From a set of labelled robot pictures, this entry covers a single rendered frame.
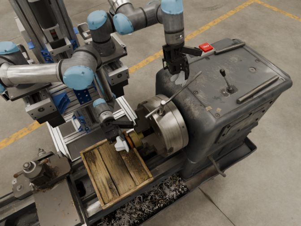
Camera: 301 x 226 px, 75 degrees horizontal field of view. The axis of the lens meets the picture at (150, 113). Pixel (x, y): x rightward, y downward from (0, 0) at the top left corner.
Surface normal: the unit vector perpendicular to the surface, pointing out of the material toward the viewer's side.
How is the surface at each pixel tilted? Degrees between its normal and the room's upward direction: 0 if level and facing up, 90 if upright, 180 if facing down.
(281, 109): 0
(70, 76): 89
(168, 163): 0
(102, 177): 0
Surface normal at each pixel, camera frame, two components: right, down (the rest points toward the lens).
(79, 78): 0.07, 0.81
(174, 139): 0.43, 0.31
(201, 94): -0.01, -0.57
